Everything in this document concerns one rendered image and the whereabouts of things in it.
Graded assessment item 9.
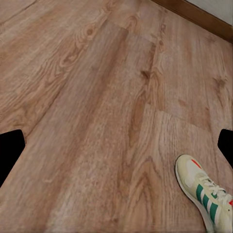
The gym shoe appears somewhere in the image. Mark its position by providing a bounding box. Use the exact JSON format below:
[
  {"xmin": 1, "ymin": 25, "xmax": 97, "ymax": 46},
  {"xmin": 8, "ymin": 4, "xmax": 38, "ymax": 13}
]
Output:
[{"xmin": 174, "ymin": 154, "xmax": 233, "ymax": 233}]

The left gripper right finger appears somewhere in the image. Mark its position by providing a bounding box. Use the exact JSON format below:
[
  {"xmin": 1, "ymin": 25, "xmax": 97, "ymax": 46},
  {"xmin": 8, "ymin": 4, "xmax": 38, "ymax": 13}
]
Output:
[{"xmin": 217, "ymin": 129, "xmax": 233, "ymax": 168}]

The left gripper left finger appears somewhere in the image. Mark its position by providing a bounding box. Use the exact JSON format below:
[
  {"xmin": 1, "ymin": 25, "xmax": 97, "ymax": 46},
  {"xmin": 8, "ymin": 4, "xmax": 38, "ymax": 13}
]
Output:
[{"xmin": 0, "ymin": 129, "xmax": 25, "ymax": 187}]

